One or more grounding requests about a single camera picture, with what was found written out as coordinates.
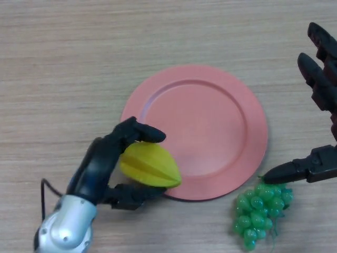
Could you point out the pink round plate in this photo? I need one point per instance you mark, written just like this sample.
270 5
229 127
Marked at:
205 124

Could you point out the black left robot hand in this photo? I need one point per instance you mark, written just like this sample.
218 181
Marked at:
97 168

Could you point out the yellow starfruit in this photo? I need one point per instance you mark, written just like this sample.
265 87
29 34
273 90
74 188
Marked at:
152 166

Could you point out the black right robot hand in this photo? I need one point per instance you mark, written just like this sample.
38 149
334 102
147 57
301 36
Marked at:
325 87

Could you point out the green grape bunch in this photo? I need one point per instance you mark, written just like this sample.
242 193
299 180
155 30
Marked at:
251 213

